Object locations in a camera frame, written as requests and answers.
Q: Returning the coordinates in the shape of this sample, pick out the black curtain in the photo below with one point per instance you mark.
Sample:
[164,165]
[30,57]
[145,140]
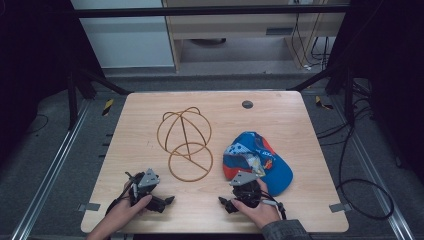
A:
[390,66]
[33,66]

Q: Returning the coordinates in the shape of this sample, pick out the person's left hand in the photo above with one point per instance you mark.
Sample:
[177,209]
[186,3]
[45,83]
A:
[123,213]

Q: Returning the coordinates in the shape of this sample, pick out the black horizontal frame bar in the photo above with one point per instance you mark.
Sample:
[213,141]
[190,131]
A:
[200,11]

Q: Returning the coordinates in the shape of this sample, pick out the blue and red cap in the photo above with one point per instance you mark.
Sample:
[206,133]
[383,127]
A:
[266,160]

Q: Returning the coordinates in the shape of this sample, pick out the person's right hand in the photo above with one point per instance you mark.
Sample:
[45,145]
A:
[261,213]

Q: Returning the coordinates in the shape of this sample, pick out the black metal stand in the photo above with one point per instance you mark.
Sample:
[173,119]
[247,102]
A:
[348,96]
[72,96]

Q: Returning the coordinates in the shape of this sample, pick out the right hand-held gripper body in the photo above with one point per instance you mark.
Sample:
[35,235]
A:
[246,191]

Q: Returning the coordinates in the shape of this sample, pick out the white cabinet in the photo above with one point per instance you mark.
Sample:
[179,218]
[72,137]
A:
[126,43]

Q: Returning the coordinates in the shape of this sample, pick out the grey round table grommet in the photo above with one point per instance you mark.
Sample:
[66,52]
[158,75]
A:
[247,104]

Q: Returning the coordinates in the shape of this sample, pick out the light wooden desk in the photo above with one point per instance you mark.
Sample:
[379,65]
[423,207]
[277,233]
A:
[233,25]

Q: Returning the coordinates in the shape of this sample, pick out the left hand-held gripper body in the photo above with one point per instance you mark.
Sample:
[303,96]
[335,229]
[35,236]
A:
[143,190]

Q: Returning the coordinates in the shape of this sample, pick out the silver metal floor rail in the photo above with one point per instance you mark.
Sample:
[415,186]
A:
[376,180]
[50,170]

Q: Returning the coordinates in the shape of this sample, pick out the grey metal table bracket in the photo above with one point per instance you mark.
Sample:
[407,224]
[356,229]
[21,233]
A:
[340,207]
[89,207]

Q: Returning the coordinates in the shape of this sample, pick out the yellow and black tape strip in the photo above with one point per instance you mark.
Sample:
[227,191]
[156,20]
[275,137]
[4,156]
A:
[321,103]
[107,106]

